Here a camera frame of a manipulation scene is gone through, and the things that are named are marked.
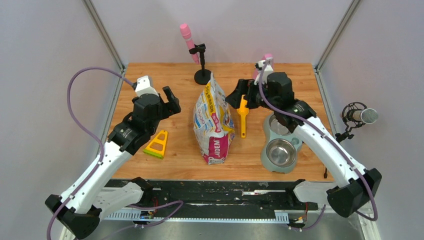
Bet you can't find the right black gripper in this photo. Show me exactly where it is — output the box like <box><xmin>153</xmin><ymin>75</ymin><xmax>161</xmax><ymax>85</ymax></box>
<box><xmin>225</xmin><ymin>78</ymin><xmax>279</xmax><ymax>112</ymax></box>

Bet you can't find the yellow plastic scoop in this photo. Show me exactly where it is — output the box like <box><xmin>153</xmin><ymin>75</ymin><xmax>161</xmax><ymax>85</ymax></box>
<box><xmin>237</xmin><ymin>95</ymin><xmax>249</xmax><ymax>139</ymax></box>

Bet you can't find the pet food bag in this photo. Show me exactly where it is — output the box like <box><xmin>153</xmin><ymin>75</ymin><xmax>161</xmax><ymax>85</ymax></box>
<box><xmin>193</xmin><ymin>74</ymin><xmax>236</xmax><ymax>165</ymax></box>

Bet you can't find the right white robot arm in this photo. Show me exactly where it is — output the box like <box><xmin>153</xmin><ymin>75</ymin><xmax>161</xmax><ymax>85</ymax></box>
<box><xmin>225</xmin><ymin>72</ymin><xmax>382</xmax><ymax>221</ymax></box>

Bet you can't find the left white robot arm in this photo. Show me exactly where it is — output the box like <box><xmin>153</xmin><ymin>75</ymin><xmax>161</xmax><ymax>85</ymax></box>
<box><xmin>45</xmin><ymin>86</ymin><xmax>181</xmax><ymax>240</ymax></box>

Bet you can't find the grey double pet bowl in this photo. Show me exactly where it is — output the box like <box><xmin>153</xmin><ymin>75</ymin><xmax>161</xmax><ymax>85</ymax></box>
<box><xmin>260</xmin><ymin>114</ymin><xmax>303</xmax><ymax>174</ymax></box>

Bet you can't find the black microphone stand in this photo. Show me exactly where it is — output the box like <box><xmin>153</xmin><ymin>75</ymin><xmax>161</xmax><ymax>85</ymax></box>
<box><xmin>189</xmin><ymin>43</ymin><xmax>212</xmax><ymax>85</ymax></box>

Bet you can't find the pink metronome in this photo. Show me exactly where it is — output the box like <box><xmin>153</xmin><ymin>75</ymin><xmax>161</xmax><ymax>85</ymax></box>
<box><xmin>252</xmin><ymin>53</ymin><xmax>274</xmax><ymax>83</ymax></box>

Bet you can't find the yellow triangular scraper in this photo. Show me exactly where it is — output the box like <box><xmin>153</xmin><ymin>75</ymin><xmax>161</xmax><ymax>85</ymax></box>
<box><xmin>143</xmin><ymin>130</ymin><xmax>169</xmax><ymax>160</ymax></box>

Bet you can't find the pink microphone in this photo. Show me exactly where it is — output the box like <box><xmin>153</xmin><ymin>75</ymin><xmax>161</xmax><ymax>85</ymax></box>
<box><xmin>179</xmin><ymin>23</ymin><xmax>200</xmax><ymax>65</ymax></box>

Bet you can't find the silver condenser microphone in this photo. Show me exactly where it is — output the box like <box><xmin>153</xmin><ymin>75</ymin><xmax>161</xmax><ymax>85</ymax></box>
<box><xmin>340</xmin><ymin>101</ymin><xmax>379</xmax><ymax>128</ymax></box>

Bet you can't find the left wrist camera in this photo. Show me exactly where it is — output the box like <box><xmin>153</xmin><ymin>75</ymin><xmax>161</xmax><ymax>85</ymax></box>
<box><xmin>134</xmin><ymin>75</ymin><xmax>159</xmax><ymax>97</ymax></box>

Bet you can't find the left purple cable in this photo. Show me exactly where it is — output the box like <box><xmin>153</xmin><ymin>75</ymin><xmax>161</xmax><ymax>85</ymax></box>
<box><xmin>46</xmin><ymin>66</ymin><xmax>185</xmax><ymax>240</ymax></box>

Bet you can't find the purple cable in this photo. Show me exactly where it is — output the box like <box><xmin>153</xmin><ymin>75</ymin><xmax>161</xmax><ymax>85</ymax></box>
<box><xmin>46</xmin><ymin>66</ymin><xmax>185</xmax><ymax>240</ymax></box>
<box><xmin>257</xmin><ymin>62</ymin><xmax>379</xmax><ymax>232</ymax></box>

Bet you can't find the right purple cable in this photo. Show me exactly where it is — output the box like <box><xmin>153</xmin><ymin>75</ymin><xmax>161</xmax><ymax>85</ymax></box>
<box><xmin>257</xmin><ymin>62</ymin><xmax>379</xmax><ymax>232</ymax></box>

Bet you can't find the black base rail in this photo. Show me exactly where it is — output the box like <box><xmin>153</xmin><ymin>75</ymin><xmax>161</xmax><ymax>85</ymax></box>
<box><xmin>99</xmin><ymin>178</ymin><xmax>332</xmax><ymax>223</ymax></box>

